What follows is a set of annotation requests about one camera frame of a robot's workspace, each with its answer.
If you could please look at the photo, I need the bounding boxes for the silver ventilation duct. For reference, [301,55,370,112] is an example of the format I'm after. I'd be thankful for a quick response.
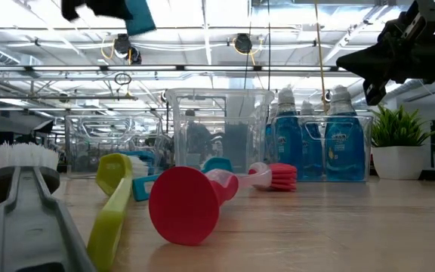
[351,79,435,108]

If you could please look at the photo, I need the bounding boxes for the black hanging ring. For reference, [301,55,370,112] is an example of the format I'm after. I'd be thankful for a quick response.
[113,72,133,86]

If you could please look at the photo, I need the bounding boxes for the black ceiling cable reel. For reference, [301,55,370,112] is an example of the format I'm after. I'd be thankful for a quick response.
[233,32,254,55]
[113,32,143,65]

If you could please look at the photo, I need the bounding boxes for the person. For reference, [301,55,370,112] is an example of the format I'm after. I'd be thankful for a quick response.
[185,109,213,156]

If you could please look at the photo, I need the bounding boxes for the red white suction-cup dish brush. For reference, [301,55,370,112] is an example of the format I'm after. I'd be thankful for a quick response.
[148,162,298,246]

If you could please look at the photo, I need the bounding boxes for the green plant in white pot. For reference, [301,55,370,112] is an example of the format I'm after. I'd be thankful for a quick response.
[369,104,435,181]

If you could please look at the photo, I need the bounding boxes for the tall clear plastic bin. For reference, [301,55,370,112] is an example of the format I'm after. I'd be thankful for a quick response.
[164,88,276,175]

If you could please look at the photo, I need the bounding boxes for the grey dish brush white bristles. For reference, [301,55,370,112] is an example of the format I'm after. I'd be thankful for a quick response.
[0,141,97,272]

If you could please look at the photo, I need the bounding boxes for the clear plastic bin with handles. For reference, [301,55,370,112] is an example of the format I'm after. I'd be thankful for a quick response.
[64,114,164,178]
[265,114,374,184]

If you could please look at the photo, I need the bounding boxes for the black hanging vertical cable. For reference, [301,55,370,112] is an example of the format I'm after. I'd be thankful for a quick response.
[265,0,272,118]

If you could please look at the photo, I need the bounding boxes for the yellow hanging rope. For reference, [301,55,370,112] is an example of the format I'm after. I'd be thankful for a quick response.
[314,0,331,114]

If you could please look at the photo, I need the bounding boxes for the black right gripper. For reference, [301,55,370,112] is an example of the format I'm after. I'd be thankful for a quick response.
[335,0,435,107]

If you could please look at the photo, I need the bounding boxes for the black ceiling light track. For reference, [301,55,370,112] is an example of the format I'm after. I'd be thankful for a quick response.
[0,63,349,73]

